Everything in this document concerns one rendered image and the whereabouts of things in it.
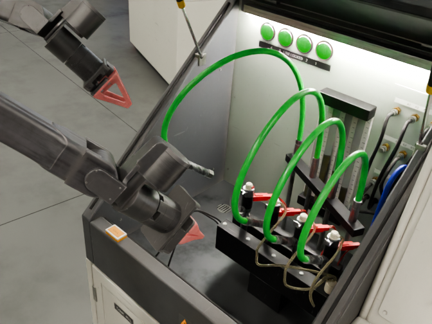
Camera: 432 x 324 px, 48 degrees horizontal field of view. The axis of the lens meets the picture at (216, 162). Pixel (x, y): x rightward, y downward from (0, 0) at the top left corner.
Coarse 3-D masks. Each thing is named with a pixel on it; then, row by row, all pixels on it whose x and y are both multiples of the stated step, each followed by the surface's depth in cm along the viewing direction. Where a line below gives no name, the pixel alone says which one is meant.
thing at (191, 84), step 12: (252, 48) 106; (264, 48) 107; (228, 60) 104; (288, 60) 111; (204, 72) 103; (192, 84) 104; (300, 84) 116; (180, 96) 104; (300, 108) 121; (168, 120) 106; (300, 120) 123; (300, 132) 125; (300, 144) 126
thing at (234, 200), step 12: (300, 96) 99; (288, 108) 97; (324, 108) 109; (276, 120) 96; (324, 120) 112; (264, 132) 95; (252, 156) 95; (312, 168) 121; (240, 180) 95; (240, 216) 102
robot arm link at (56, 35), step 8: (56, 32) 95; (64, 32) 95; (48, 40) 95; (56, 40) 94; (64, 40) 95; (72, 40) 96; (48, 48) 96; (56, 48) 95; (64, 48) 95; (72, 48) 96; (56, 56) 97; (64, 56) 96
